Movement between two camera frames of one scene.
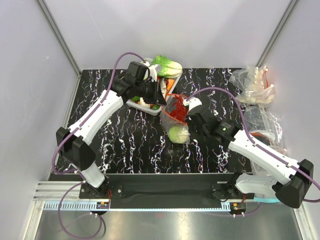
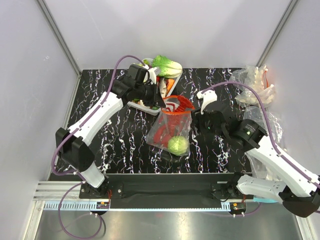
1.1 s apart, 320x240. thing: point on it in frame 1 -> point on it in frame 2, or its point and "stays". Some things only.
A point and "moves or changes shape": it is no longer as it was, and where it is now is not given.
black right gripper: x=189 y=121 -> x=197 y=118
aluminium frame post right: x=276 y=32 stays
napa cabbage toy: x=167 y=67 stays
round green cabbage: x=178 y=134 -> x=178 y=145
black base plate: x=201 y=186 stays
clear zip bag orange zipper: x=173 y=116 moves or changes shape
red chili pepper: x=180 y=111 moves or changes shape
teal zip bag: x=266 y=200 stays
